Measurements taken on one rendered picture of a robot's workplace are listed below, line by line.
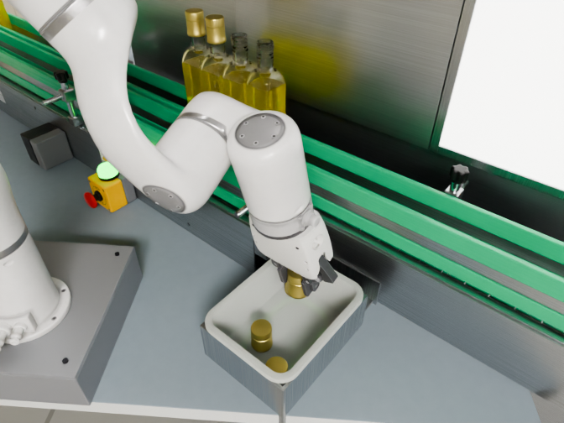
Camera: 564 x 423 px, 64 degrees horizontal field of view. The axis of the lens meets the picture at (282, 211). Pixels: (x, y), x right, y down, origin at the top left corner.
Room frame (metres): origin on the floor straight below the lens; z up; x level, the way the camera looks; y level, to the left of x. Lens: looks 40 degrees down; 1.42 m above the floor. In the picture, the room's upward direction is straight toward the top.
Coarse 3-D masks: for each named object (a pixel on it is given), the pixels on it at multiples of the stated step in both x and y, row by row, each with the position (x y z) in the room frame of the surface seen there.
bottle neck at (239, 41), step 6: (234, 36) 0.81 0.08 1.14; (240, 36) 0.83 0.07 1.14; (246, 36) 0.81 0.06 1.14; (234, 42) 0.81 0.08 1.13; (240, 42) 0.80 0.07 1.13; (246, 42) 0.81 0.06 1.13; (234, 48) 0.81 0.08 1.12; (240, 48) 0.80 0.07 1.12; (246, 48) 0.81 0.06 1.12; (234, 54) 0.81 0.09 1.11; (240, 54) 0.80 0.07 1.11; (246, 54) 0.81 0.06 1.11; (234, 60) 0.81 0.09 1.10; (240, 60) 0.80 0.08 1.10; (246, 60) 0.81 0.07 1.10
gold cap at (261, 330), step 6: (252, 324) 0.44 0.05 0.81; (258, 324) 0.44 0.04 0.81; (264, 324) 0.44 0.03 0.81; (270, 324) 0.44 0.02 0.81; (252, 330) 0.43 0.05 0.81; (258, 330) 0.43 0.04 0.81; (264, 330) 0.43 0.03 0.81; (270, 330) 0.43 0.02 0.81; (252, 336) 0.42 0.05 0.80; (258, 336) 0.42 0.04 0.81; (264, 336) 0.42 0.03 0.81; (270, 336) 0.43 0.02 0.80; (252, 342) 0.43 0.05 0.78; (258, 342) 0.42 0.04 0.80; (264, 342) 0.42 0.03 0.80; (270, 342) 0.43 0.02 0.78; (258, 348) 0.42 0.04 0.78; (264, 348) 0.42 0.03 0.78
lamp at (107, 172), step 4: (100, 164) 0.84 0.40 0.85; (104, 164) 0.83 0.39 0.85; (108, 164) 0.83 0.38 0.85; (100, 168) 0.82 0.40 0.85; (104, 168) 0.82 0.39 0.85; (108, 168) 0.82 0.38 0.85; (112, 168) 0.83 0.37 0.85; (100, 172) 0.81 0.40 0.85; (104, 172) 0.81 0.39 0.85; (108, 172) 0.82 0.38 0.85; (112, 172) 0.82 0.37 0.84; (116, 172) 0.83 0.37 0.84; (100, 176) 0.81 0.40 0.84; (104, 176) 0.81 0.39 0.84; (108, 176) 0.81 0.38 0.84; (112, 176) 0.82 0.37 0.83; (116, 176) 0.82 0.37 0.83; (104, 180) 0.81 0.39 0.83; (108, 180) 0.81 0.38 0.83
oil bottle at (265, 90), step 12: (252, 72) 0.78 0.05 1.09; (264, 72) 0.77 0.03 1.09; (276, 72) 0.78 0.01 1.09; (252, 84) 0.77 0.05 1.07; (264, 84) 0.75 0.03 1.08; (276, 84) 0.77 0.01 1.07; (252, 96) 0.77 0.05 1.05; (264, 96) 0.75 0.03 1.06; (276, 96) 0.76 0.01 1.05; (264, 108) 0.75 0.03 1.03; (276, 108) 0.76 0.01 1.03
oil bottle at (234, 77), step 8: (232, 64) 0.81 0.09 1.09; (248, 64) 0.81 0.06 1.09; (224, 72) 0.81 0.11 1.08; (232, 72) 0.80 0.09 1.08; (240, 72) 0.79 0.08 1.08; (248, 72) 0.80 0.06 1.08; (224, 80) 0.81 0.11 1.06; (232, 80) 0.79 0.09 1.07; (240, 80) 0.78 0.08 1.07; (224, 88) 0.81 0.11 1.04; (232, 88) 0.79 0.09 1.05; (240, 88) 0.78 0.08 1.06; (232, 96) 0.80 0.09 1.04; (240, 96) 0.78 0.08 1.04
